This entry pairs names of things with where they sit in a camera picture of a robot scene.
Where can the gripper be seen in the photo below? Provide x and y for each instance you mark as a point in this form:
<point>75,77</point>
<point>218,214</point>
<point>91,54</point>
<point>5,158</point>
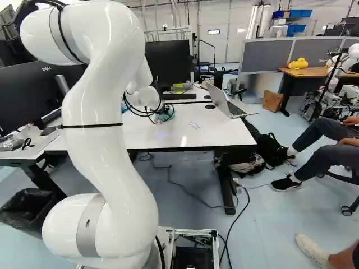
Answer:
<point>168,108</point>

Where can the green towel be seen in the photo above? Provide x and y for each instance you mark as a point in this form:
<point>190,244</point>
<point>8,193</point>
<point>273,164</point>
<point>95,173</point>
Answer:
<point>166,119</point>

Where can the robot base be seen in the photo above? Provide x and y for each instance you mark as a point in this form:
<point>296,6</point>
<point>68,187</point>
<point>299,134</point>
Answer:
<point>196,246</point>

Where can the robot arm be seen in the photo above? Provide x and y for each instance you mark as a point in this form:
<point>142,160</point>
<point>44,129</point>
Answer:
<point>101,157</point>

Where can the black keyboard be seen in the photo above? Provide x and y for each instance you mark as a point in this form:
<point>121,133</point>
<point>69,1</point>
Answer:
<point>179,96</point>

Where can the yellow-green paper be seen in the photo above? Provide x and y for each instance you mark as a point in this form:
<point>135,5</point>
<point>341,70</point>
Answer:
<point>181,86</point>

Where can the white table with black legs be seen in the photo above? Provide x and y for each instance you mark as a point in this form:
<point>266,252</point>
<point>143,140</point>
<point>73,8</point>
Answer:
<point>179,131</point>

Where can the silver laptop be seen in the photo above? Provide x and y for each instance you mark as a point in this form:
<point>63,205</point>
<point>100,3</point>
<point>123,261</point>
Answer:
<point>221,99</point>

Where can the pale bag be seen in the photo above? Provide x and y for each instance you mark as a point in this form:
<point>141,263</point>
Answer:
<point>248,167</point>

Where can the brown paper bag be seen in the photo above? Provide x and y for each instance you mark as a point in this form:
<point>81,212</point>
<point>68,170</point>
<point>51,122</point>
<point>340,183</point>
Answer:
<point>272,101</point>

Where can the black backpack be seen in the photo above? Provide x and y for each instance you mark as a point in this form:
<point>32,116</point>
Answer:
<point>270,150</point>

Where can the white side desk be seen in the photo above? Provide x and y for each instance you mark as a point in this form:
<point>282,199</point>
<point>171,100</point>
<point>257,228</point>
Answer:
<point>33,152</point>

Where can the wooden top desk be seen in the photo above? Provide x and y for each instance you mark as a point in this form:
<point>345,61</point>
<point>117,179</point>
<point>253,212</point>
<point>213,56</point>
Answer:
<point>305,72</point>

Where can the large black monitor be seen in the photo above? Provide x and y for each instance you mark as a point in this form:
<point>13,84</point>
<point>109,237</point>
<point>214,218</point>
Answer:
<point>25,92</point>

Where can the black trash bin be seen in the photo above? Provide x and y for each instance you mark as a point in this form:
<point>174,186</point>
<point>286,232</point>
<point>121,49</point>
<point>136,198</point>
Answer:
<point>25,207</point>

